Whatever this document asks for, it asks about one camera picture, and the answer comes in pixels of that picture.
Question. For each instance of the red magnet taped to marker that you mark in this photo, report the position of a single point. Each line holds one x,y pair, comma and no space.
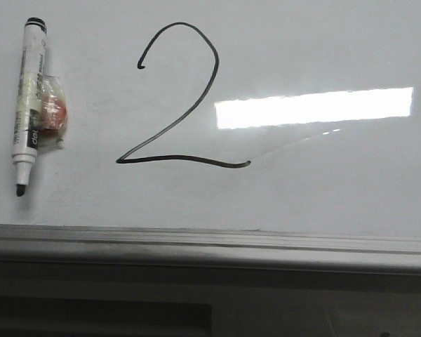
54,117

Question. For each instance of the white black whiteboard marker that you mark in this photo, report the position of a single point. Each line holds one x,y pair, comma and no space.
29,102

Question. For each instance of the white whiteboard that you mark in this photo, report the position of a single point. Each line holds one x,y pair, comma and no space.
284,116

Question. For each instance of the grey aluminium whiteboard frame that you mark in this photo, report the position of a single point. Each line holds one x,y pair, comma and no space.
247,249

